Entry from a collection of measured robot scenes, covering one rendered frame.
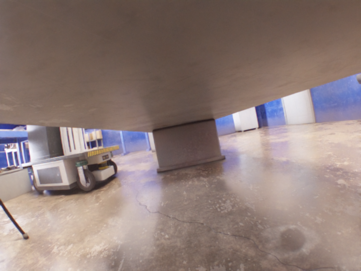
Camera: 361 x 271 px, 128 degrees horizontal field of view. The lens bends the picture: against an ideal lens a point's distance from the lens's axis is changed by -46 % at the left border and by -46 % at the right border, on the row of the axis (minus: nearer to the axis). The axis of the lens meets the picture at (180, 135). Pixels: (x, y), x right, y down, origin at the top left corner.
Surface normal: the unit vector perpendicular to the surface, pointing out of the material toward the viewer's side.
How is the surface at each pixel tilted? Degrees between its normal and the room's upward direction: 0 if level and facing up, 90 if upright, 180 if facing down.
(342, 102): 90
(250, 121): 90
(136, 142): 90
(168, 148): 90
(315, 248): 0
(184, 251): 0
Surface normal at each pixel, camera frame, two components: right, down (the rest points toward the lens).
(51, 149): 0.98, -0.18
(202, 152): 0.05, 0.01
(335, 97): -0.98, 0.18
